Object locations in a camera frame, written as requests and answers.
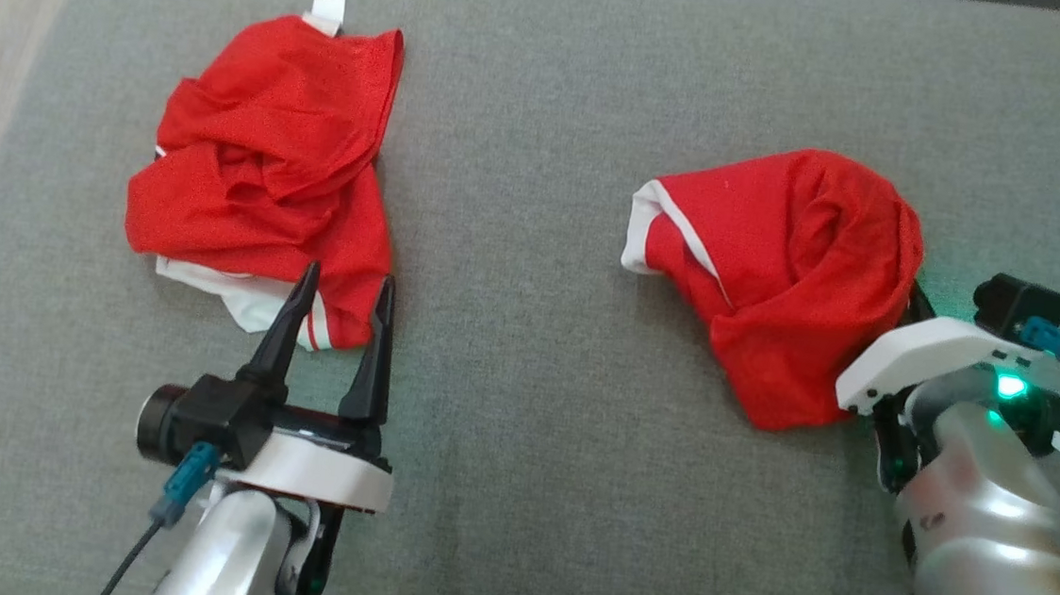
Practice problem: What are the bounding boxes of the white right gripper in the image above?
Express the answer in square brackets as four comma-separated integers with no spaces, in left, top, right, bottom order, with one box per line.
[833,277,1052,428]

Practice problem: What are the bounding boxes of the red jersey with white trim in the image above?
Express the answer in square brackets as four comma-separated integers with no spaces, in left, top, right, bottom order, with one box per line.
[115,0,415,358]

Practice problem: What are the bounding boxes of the red shorts with white trim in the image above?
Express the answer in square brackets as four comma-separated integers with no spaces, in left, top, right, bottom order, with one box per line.
[608,134,933,443]

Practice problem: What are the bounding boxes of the yellow and grey sofa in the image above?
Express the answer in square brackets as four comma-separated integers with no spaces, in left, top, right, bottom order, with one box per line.
[0,0,1060,595]

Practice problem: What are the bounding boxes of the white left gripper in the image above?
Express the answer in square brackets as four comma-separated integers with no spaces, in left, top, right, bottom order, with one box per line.
[221,256,410,515]

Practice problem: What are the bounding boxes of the left blue-plug camera cable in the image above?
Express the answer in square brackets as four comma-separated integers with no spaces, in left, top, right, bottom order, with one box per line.
[95,435,224,595]

